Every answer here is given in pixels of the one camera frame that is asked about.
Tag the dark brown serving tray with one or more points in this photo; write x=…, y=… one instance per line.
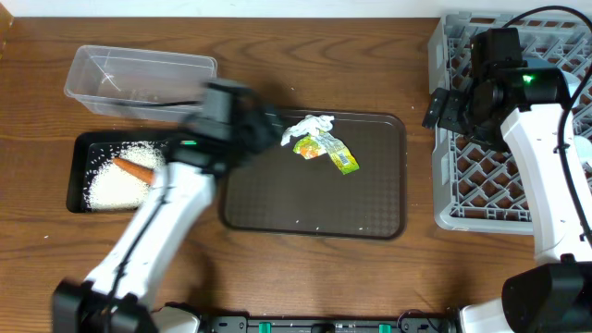
x=280, y=191

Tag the pile of white rice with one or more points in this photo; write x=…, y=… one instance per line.
x=108, y=187

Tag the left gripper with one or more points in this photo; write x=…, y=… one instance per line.
x=268, y=135

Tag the crumpled white tissue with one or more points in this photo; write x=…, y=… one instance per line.
x=310, y=125

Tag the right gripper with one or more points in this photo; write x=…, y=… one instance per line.
x=453, y=102

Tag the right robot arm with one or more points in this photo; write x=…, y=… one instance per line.
x=525, y=111

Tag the clear plastic bin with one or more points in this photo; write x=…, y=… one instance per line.
x=136, y=83

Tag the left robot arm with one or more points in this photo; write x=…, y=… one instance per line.
x=118, y=295

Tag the dark blue plate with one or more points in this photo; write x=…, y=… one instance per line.
x=533, y=62

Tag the white cup sideways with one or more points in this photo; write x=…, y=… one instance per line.
x=583, y=147

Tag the grey dishwasher rack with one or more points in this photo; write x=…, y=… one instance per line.
x=475, y=189

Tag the orange carrot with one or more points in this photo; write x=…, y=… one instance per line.
x=139, y=172

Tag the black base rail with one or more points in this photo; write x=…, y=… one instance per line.
x=407, y=323

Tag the yellow green snack wrapper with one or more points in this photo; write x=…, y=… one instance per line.
x=311, y=147

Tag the light blue bowl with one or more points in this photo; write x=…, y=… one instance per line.
x=572, y=82

